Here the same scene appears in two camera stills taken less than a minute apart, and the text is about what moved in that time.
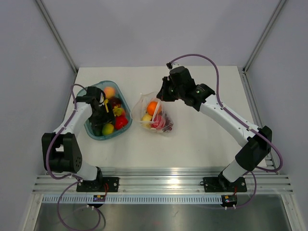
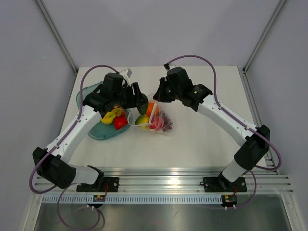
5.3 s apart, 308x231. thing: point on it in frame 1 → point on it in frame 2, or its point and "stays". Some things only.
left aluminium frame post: (57, 36) stays
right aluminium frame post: (264, 34) stays
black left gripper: (108, 118) → (135, 101)
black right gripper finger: (173, 95) stays
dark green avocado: (97, 131) → (143, 109)
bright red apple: (121, 121) stays
